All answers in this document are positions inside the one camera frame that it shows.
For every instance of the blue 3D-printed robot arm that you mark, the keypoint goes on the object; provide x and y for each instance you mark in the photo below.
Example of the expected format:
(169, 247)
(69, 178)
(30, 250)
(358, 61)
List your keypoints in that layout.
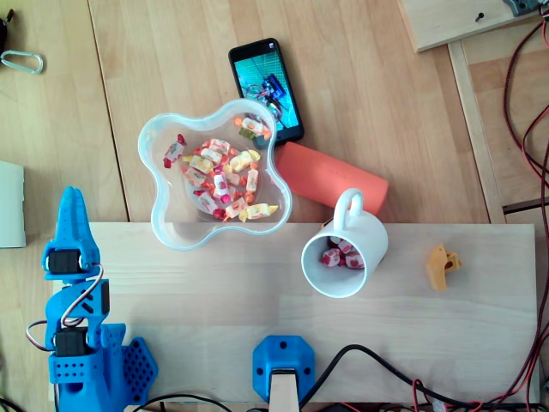
(98, 356)

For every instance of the white box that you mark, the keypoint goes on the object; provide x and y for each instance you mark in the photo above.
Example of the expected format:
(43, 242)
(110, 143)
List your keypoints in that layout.
(10, 206)

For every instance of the translucent wavy plastic bowl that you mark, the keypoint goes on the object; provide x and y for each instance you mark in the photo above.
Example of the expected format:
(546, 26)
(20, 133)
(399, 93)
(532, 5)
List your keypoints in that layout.
(148, 146)

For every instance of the orange wrapped candy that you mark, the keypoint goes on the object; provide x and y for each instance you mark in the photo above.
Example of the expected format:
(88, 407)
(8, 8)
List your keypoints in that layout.
(207, 186)
(233, 178)
(218, 146)
(236, 209)
(252, 125)
(252, 179)

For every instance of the yellow wrapped candy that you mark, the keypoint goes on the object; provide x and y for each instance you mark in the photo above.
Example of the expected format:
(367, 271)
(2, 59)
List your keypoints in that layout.
(199, 164)
(242, 159)
(257, 211)

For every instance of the silver carabiner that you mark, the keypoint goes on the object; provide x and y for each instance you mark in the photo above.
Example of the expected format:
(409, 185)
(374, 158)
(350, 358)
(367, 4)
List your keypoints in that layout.
(38, 60)

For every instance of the green candy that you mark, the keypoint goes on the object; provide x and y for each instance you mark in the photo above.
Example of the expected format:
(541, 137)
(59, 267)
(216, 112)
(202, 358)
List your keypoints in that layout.
(246, 134)

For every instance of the black object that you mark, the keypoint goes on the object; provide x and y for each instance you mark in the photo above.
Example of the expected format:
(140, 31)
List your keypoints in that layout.
(2, 30)

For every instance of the orange cylindrical case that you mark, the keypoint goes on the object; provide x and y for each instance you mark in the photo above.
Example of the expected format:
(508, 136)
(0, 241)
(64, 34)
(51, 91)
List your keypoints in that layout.
(317, 171)

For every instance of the black smartphone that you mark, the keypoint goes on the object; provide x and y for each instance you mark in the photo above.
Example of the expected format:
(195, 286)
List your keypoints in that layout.
(266, 64)

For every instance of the wooden stick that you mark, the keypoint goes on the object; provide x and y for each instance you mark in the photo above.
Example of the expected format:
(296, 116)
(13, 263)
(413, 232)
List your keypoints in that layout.
(283, 395)

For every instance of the white ceramic mug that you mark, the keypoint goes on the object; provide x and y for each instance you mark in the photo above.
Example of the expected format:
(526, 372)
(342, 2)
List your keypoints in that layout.
(369, 236)

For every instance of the light wooden board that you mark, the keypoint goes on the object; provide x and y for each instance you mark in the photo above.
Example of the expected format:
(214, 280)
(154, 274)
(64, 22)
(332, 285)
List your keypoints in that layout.
(386, 335)

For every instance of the yellow 3D-printed part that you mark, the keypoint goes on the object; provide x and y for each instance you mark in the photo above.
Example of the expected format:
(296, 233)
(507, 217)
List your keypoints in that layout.
(437, 268)

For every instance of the small wooden panel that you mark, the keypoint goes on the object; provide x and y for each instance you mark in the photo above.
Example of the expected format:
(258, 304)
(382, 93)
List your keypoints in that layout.
(446, 21)

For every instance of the black screw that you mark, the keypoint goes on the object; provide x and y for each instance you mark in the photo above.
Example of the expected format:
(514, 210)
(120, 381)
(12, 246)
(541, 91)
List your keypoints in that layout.
(479, 16)

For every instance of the grey plastic part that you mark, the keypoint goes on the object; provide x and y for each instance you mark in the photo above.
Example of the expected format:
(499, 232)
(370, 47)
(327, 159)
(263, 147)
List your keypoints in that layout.
(521, 6)

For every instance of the blue 3D-printed mount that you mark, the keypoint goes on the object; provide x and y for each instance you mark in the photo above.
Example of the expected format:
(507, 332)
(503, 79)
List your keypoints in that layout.
(283, 352)

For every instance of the wooden rail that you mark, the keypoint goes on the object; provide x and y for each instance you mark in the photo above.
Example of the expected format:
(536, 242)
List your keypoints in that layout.
(476, 129)

